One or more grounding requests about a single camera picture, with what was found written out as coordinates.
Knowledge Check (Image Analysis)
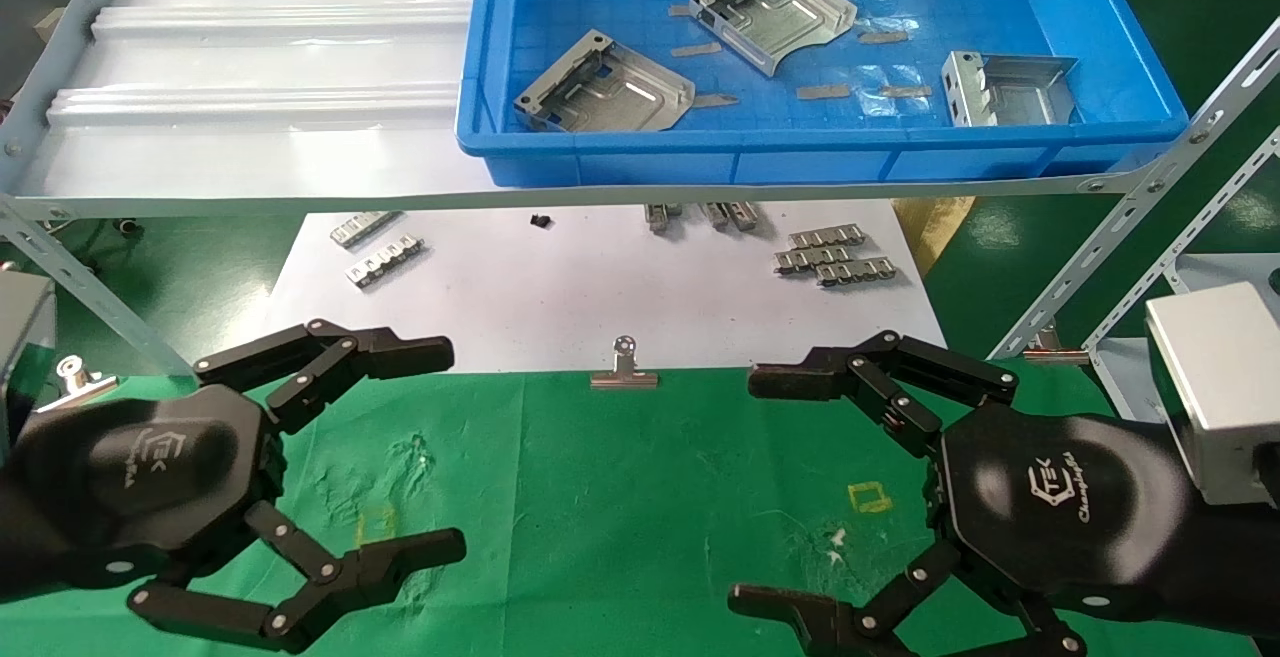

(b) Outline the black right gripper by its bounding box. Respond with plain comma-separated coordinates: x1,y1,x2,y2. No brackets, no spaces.
727,330,1198,657

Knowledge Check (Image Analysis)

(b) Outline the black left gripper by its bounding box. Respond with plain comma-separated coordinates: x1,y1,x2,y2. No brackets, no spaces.
22,320,468,654

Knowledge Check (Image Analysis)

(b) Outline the sheet metal bracket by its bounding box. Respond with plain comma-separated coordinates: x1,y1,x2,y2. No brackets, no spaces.
688,0,859,78
943,50,1079,128
513,30,696,133

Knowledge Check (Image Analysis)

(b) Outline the green table cloth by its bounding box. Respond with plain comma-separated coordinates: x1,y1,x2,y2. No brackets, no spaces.
0,357,1259,657

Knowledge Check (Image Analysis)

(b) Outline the silver binder clip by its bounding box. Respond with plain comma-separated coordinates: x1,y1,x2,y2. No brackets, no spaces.
35,355,119,408
1022,322,1091,366
590,335,661,390

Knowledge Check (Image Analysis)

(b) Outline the white paper sheet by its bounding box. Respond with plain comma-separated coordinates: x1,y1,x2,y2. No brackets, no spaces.
262,199,951,373

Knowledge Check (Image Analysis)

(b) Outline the grey metal side shelf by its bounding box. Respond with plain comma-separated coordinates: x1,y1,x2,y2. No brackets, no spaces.
1085,252,1280,423

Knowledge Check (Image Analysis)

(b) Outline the blue plastic bin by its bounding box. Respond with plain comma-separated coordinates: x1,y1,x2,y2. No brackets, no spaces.
455,0,1191,188

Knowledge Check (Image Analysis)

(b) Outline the white ribbed shelf panel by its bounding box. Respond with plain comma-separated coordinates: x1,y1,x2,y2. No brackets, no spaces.
20,0,496,200

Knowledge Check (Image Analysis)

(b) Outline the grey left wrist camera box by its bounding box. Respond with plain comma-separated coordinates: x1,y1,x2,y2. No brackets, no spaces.
0,270,58,458

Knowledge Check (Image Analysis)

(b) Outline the folded sheet metal bracket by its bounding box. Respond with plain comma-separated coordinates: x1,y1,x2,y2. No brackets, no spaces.
943,50,1079,128

